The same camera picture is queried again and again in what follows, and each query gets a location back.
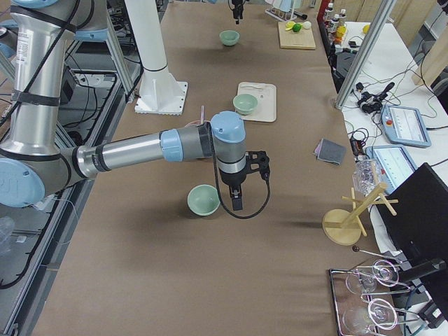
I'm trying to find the blue teach pendant tablet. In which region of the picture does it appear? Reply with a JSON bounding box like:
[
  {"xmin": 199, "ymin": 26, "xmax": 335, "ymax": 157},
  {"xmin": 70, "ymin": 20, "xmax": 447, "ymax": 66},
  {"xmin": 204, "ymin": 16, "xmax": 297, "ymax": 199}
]
[{"xmin": 381, "ymin": 105, "xmax": 432, "ymax": 148}]

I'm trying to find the black monitor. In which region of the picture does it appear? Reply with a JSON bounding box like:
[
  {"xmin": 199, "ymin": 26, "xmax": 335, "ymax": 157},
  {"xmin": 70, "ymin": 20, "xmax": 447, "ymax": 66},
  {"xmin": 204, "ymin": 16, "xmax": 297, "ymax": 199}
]
[{"xmin": 384, "ymin": 162, "xmax": 448, "ymax": 291}]

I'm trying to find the wooden cutting board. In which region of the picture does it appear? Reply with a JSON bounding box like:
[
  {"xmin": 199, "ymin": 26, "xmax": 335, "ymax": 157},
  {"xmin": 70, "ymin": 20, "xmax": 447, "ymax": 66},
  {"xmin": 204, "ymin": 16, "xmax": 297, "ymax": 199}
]
[{"xmin": 277, "ymin": 22, "xmax": 316, "ymax": 50}]

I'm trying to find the green bowl on tray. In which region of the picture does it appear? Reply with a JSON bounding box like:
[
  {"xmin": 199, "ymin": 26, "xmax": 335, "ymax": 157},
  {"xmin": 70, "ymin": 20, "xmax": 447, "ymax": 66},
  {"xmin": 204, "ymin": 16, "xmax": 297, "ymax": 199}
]
[{"xmin": 232, "ymin": 93, "xmax": 258, "ymax": 116}]

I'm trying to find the aluminium frame post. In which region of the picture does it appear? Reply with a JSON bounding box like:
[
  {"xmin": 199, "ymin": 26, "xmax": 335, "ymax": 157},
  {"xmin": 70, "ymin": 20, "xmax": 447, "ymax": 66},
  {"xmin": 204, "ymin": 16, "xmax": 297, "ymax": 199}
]
[{"xmin": 335, "ymin": 0, "xmax": 397, "ymax": 111}]

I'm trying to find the wooden cup tree stand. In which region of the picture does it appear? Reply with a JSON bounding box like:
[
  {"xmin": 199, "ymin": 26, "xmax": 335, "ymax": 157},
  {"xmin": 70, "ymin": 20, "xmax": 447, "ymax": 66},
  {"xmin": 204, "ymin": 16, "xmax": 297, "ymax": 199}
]
[{"xmin": 322, "ymin": 164, "xmax": 400, "ymax": 245}]

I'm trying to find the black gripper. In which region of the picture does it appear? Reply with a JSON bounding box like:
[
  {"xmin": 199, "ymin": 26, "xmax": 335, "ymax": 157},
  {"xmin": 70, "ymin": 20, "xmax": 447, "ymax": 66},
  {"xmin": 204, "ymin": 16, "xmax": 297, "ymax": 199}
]
[
  {"xmin": 227, "ymin": 0, "xmax": 246, "ymax": 25},
  {"xmin": 219, "ymin": 164, "xmax": 246, "ymax": 211}
]

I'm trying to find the cream rabbit tray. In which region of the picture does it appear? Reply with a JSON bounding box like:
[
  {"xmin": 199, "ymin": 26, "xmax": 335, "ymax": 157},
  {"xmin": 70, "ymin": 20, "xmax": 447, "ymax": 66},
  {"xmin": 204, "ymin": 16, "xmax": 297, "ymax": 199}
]
[{"xmin": 237, "ymin": 82, "xmax": 277, "ymax": 123}]

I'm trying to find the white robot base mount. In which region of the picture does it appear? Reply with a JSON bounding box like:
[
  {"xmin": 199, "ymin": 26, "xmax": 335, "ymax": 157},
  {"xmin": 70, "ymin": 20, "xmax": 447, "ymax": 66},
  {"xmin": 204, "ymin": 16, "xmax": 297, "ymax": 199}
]
[{"xmin": 125, "ymin": 0, "xmax": 188, "ymax": 116}]

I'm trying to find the green bowl robot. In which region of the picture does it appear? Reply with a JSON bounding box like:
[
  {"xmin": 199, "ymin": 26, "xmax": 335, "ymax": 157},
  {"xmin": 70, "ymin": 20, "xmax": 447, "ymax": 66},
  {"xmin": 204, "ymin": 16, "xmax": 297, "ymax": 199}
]
[
  {"xmin": 219, "ymin": 30, "xmax": 240, "ymax": 46},
  {"xmin": 187, "ymin": 184, "xmax": 221, "ymax": 216}
]

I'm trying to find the grey folded cloth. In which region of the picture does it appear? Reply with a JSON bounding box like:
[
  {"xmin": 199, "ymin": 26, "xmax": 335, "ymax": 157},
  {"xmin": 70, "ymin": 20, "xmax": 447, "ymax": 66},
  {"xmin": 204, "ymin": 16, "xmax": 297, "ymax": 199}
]
[{"xmin": 314, "ymin": 139, "xmax": 347, "ymax": 165}]

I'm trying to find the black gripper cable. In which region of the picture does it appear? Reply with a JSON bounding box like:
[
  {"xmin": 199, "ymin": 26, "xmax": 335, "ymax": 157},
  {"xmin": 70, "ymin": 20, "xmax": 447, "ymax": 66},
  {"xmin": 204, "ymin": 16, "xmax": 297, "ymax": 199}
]
[{"xmin": 201, "ymin": 120, "xmax": 272, "ymax": 221}]

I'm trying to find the white steamed bun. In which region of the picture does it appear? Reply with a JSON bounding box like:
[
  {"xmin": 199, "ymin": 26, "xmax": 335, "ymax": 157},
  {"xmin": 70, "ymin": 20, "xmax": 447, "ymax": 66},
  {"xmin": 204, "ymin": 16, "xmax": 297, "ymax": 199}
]
[{"xmin": 302, "ymin": 21, "xmax": 312, "ymax": 29}]

